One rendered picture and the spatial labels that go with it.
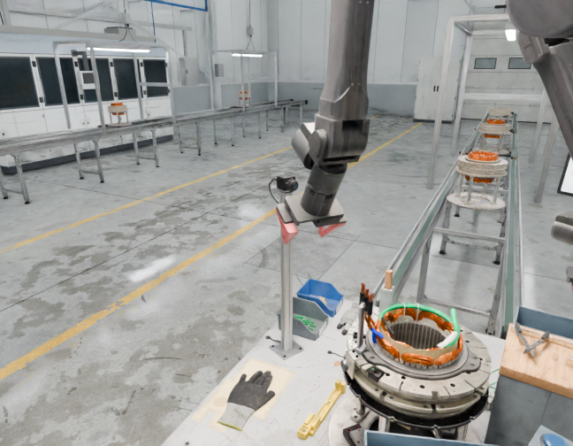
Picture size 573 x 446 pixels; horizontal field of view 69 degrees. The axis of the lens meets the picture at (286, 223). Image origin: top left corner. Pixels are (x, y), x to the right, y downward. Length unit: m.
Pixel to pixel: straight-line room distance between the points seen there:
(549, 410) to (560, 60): 0.74
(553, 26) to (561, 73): 0.64
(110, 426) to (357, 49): 2.21
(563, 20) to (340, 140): 0.36
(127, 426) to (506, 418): 1.82
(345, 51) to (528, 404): 0.88
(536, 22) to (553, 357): 0.91
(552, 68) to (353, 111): 0.49
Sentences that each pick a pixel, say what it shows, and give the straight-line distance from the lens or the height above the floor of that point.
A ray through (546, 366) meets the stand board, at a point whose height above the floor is 1.06.
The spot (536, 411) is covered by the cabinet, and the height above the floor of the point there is 0.97.
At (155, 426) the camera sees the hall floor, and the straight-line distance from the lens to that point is 2.42.
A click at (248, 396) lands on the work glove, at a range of 1.31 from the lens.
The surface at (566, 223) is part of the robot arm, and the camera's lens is 1.10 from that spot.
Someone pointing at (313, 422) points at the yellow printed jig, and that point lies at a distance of 1.23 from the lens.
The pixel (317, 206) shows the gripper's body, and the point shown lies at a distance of 0.74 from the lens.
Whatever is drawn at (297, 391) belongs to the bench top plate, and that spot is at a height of 0.78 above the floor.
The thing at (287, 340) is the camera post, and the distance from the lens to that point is 1.46.
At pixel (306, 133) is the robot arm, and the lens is 0.75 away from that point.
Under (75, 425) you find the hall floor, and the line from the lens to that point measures 2.57.
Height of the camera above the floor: 1.70
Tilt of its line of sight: 21 degrees down
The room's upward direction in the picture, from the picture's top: straight up
